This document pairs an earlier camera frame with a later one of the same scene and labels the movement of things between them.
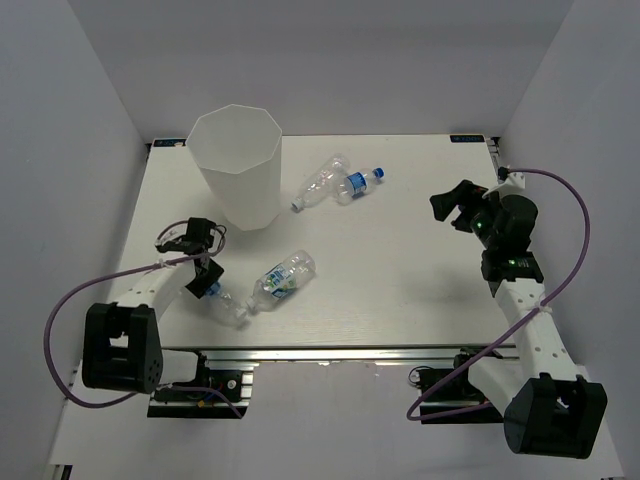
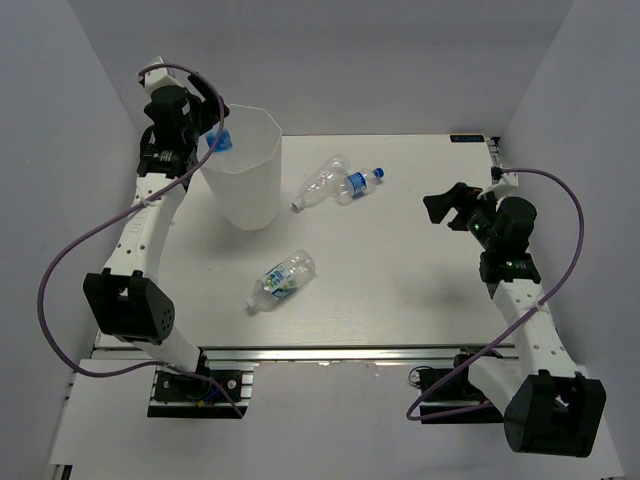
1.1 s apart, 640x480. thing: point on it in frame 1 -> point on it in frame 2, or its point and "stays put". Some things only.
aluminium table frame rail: [354, 269] stays put
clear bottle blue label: [224, 306] -> [225, 141]
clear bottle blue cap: [357, 184] stays put
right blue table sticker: [466, 138] stays put
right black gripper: [462, 194] stays put
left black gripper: [197, 287] -> [212, 100]
